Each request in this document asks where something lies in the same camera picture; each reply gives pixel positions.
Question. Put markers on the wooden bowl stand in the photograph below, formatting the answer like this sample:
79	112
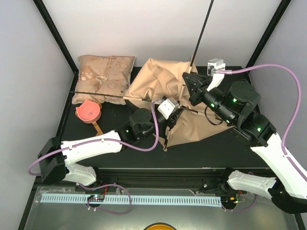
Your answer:
97	128

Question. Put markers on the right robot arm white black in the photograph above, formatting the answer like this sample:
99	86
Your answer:
288	189

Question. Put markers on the beige patterned pillow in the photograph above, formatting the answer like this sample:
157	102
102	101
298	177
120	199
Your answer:
108	75

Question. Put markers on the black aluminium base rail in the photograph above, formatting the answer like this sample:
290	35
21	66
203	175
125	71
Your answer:
204	180

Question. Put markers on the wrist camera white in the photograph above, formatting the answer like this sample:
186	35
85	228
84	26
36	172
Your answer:
167	107
213	67

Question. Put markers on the yellow round object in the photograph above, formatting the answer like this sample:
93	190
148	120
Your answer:
160	226

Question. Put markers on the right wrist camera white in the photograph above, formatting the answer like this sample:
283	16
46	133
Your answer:
213	67

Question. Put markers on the beige black pet tent fabric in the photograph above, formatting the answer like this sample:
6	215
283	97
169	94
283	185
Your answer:
161	81

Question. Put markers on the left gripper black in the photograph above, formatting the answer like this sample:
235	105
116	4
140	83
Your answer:
173	118

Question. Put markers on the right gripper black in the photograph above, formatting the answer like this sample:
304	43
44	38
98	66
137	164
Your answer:
196	93

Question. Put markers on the small circuit board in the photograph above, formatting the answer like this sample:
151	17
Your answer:
231	199
96	198

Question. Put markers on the white slotted cable duct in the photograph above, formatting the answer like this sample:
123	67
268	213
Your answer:
159	200

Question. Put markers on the pink cat-ear bowl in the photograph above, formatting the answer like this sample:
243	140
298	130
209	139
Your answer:
88	112

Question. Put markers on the left black frame post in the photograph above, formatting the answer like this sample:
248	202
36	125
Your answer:
55	33

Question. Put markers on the right black frame post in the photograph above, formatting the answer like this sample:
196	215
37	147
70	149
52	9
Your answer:
278	14

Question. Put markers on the black frame post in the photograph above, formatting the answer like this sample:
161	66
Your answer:
55	33
278	14

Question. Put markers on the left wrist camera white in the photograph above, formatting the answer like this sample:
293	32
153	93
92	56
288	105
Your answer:
167	107

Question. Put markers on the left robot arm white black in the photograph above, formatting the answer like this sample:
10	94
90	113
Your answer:
58	160

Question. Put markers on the right small circuit board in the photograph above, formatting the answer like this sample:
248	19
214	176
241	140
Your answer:
231	199

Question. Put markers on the left small circuit board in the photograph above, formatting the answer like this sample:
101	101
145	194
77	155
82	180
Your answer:
96	198

